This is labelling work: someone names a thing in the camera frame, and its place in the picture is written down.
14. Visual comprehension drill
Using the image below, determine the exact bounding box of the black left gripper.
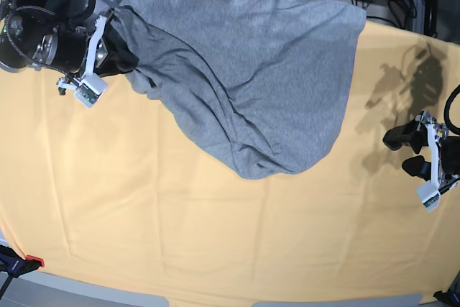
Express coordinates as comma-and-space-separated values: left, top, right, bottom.
382, 120, 460, 181

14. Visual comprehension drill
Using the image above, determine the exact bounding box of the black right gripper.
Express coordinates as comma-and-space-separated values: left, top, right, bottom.
34, 16, 139, 78

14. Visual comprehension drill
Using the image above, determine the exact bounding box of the grey t-shirt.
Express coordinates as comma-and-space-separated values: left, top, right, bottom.
95, 0, 366, 179

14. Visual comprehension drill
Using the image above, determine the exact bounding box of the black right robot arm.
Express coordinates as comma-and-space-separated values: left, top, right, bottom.
1, 0, 139, 80

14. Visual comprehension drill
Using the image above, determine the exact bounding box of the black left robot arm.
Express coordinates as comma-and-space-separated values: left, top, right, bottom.
382, 88, 459, 191

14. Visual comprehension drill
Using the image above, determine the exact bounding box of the yellow table cloth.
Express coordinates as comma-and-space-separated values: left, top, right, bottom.
1, 22, 459, 306

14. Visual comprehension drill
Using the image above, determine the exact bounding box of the black clamp bottom right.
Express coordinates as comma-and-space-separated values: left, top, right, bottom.
433, 280, 460, 307

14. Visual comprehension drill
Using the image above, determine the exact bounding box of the black box far right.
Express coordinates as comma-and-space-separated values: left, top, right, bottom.
424, 0, 438, 37

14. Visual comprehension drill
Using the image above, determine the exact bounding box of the clamp with red tip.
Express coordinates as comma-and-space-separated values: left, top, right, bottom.
0, 245, 45, 278

